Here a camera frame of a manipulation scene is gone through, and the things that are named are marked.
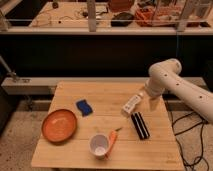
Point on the white bottle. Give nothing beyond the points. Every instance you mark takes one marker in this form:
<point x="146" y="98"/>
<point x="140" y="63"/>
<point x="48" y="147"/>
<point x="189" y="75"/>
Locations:
<point x="130" y="105"/>

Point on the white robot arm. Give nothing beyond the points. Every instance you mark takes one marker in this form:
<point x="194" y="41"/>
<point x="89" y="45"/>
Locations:
<point x="165" y="76"/>

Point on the orange ceramic bowl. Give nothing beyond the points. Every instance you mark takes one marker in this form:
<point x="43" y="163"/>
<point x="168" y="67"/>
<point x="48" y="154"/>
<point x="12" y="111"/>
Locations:
<point x="59" y="125"/>

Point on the blue sponge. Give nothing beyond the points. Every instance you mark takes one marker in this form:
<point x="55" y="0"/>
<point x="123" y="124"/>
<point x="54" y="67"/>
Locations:
<point x="84" y="107"/>

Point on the black rectangular box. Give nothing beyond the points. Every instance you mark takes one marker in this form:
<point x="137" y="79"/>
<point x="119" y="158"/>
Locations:
<point x="140" y="126"/>

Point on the orange toy carrot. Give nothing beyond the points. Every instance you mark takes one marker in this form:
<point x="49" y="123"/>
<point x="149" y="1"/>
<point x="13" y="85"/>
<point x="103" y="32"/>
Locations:
<point x="112" y="138"/>

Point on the white cup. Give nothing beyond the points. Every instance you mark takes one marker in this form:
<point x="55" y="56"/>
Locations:
<point x="99" y="145"/>

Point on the black object on shelf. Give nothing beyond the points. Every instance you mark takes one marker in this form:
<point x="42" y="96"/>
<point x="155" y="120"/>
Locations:
<point x="122" y="19"/>

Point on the orange crate on shelf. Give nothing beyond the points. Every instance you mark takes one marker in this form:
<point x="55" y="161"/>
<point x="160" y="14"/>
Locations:
<point x="148" y="18"/>

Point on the metal clamp bracket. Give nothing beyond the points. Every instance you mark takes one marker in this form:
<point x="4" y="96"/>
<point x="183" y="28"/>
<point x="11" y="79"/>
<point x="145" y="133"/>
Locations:
<point x="12" y="74"/>

